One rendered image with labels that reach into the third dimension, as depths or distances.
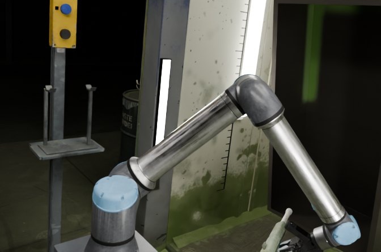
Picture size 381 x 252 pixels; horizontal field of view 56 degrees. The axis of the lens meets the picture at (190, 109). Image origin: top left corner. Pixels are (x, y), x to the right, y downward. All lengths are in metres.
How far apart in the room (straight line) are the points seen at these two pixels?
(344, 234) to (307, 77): 1.03
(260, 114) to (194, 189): 1.39
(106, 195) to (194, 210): 1.40
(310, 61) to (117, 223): 1.41
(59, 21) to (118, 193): 1.00
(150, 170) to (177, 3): 1.03
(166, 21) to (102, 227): 1.18
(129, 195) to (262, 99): 0.53
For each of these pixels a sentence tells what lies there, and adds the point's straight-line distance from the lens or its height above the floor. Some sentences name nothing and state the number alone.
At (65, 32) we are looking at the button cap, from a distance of 1.89.
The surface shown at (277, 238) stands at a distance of 1.71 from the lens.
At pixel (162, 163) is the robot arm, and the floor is 0.96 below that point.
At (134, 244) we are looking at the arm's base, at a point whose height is 0.70.
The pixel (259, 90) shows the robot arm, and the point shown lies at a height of 1.28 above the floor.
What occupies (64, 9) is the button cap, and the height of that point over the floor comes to 1.48.
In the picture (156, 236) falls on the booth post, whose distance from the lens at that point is 2.43.
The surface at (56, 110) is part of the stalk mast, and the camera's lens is 2.02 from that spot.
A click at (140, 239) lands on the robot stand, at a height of 0.64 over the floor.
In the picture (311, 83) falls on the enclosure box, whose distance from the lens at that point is 2.16.
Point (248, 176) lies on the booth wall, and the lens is 2.83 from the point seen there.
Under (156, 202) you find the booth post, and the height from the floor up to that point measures 0.38.
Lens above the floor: 1.45
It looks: 13 degrees down
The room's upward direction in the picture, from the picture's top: 6 degrees clockwise
